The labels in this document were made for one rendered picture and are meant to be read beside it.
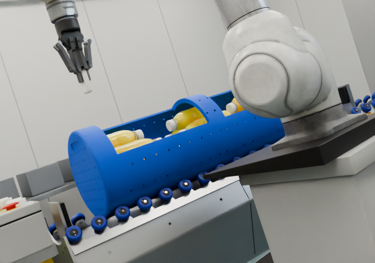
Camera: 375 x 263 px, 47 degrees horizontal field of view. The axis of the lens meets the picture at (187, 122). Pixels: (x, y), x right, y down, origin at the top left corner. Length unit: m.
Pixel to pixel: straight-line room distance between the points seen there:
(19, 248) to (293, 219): 0.61
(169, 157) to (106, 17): 4.44
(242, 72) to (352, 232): 0.42
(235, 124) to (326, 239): 0.57
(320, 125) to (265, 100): 0.26
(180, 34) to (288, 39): 5.40
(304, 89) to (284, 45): 0.09
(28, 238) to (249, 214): 0.78
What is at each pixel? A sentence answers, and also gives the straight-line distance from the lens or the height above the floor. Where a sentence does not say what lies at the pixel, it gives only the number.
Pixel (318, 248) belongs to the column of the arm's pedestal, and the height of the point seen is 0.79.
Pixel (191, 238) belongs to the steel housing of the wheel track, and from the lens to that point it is 1.37.
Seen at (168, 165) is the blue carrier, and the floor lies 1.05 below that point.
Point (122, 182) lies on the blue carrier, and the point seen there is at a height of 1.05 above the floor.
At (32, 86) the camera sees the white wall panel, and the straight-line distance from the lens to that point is 4.96.
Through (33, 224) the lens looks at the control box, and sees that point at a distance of 0.98.
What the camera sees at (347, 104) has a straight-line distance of 2.06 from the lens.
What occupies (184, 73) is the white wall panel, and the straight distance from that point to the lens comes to 6.08.
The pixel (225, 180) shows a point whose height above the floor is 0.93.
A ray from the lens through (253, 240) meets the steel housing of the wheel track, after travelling 1.56.
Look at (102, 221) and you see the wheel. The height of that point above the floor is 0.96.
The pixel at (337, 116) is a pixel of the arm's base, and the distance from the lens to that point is 1.07.
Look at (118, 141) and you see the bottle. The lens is 1.37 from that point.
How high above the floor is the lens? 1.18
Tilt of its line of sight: 1 degrees down
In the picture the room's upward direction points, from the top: 18 degrees counter-clockwise
